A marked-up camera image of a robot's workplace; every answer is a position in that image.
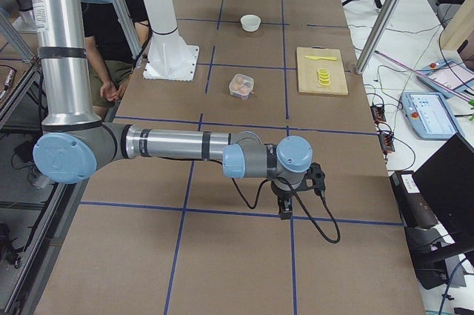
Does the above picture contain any blue teach pendant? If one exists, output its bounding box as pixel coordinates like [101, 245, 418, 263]
[401, 91, 464, 140]
[418, 59, 473, 99]

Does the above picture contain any black monitor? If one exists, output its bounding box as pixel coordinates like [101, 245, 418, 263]
[413, 133, 474, 236]

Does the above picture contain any person's bare hand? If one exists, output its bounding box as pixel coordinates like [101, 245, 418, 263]
[99, 81, 121, 102]

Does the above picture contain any white bowl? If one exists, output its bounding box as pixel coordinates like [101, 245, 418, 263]
[240, 14, 261, 33]

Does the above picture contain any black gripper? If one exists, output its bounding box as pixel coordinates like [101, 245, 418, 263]
[271, 181, 293, 219]

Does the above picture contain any yellow plastic knife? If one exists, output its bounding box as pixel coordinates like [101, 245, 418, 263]
[304, 55, 338, 62]

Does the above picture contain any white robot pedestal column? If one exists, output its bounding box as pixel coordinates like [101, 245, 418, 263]
[144, 0, 199, 82]

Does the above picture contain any clear plastic egg box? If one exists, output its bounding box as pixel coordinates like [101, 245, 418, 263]
[229, 73, 254, 100]

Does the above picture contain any seated person in black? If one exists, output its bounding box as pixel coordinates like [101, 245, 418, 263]
[81, 0, 150, 118]

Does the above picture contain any blue teach pendant far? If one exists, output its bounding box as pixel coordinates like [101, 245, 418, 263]
[418, 59, 473, 99]

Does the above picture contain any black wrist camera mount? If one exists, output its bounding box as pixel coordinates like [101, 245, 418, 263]
[300, 162, 326, 199]

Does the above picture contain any aluminium frame post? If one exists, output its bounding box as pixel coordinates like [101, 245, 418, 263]
[355, 0, 399, 75]

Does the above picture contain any wooden cutting board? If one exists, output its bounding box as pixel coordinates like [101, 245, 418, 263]
[296, 47, 348, 96]

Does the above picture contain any brown egg lower slot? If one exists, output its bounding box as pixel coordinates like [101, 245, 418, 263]
[239, 85, 250, 94]

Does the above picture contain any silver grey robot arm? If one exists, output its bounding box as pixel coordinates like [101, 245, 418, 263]
[32, 0, 323, 219]

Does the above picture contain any orange circuit board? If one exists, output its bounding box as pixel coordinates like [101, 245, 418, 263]
[370, 105, 386, 123]
[378, 131, 395, 155]

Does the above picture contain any blue teach pendant near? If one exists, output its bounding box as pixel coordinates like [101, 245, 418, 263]
[401, 91, 464, 140]

